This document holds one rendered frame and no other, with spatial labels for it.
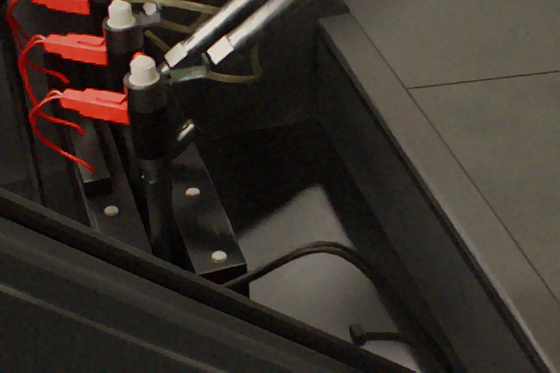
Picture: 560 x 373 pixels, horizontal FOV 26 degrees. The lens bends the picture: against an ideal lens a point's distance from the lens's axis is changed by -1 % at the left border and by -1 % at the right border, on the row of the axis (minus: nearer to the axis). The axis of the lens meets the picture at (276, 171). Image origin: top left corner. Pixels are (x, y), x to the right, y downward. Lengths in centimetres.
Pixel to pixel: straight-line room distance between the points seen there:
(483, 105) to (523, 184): 30
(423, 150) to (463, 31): 203
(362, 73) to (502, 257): 27
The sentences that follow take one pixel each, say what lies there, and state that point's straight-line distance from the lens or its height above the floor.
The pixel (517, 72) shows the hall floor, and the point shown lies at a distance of 289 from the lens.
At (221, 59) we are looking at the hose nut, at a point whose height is 113.
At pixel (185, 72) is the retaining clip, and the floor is 111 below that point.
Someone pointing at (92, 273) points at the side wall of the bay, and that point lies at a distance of 44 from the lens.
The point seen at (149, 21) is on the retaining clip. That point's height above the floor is 112.
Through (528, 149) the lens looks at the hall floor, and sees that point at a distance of 264.
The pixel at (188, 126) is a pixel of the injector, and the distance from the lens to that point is 83.
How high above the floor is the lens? 155
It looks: 37 degrees down
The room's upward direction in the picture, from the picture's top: 3 degrees counter-clockwise
